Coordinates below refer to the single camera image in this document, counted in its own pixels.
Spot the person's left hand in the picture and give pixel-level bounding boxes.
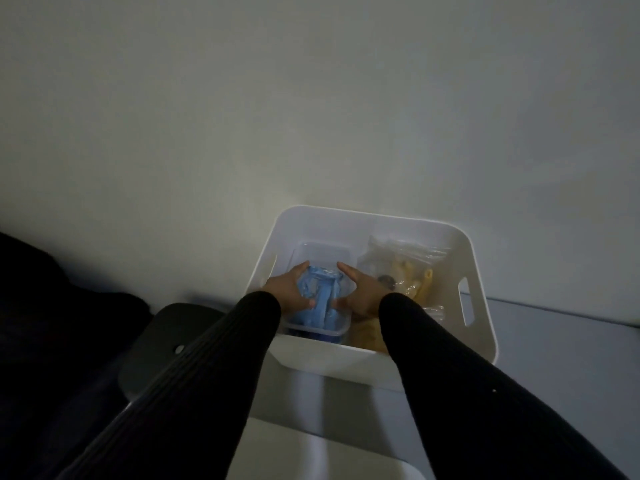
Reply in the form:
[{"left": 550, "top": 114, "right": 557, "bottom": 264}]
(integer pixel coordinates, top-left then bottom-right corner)
[{"left": 264, "top": 261, "right": 317, "bottom": 316}]

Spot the person's right hand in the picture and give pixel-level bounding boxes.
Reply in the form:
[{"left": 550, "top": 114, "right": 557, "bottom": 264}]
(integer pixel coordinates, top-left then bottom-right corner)
[{"left": 332, "top": 262, "right": 397, "bottom": 320}]

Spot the blue plastic packet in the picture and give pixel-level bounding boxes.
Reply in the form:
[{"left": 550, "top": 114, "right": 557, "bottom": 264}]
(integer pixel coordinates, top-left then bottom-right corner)
[{"left": 286, "top": 265, "right": 350, "bottom": 340}]

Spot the person's right forearm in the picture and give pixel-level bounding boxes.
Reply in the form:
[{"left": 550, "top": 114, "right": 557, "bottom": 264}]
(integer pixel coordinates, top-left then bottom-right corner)
[{"left": 377, "top": 293, "right": 632, "bottom": 480}]

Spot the person's left forearm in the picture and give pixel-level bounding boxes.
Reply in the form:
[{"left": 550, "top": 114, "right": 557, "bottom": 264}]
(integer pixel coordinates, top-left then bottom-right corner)
[{"left": 55, "top": 291, "right": 282, "bottom": 480}]

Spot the clear plastic container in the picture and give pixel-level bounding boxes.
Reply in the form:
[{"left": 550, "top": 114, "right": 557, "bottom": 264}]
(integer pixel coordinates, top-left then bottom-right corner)
[{"left": 282, "top": 240, "right": 359, "bottom": 346}]

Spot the white plastic storage bin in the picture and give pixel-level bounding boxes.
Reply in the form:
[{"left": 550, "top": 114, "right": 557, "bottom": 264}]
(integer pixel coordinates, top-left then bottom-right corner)
[{"left": 246, "top": 205, "right": 500, "bottom": 393}]

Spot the clear bag of yellow items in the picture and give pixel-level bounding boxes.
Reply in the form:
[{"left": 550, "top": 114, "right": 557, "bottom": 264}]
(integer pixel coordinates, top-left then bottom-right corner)
[{"left": 349, "top": 235, "right": 452, "bottom": 353}]

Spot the white plastic lid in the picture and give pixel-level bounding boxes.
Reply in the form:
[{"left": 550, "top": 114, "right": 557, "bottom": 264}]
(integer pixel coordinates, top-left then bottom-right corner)
[{"left": 227, "top": 417, "right": 422, "bottom": 480}]

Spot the grey stool seat with hole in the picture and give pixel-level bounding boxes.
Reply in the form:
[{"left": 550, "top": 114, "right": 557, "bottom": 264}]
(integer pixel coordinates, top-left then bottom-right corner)
[{"left": 118, "top": 303, "right": 226, "bottom": 401}]

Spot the black fabric bundle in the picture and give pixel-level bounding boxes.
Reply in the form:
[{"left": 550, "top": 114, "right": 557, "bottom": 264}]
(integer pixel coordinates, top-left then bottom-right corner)
[{"left": 0, "top": 230, "right": 154, "bottom": 480}]

